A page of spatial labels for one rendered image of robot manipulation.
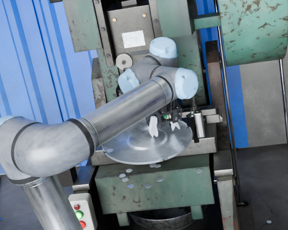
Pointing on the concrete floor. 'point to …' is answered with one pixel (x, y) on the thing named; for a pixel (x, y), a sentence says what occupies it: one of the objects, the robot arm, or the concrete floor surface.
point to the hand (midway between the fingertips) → (161, 129)
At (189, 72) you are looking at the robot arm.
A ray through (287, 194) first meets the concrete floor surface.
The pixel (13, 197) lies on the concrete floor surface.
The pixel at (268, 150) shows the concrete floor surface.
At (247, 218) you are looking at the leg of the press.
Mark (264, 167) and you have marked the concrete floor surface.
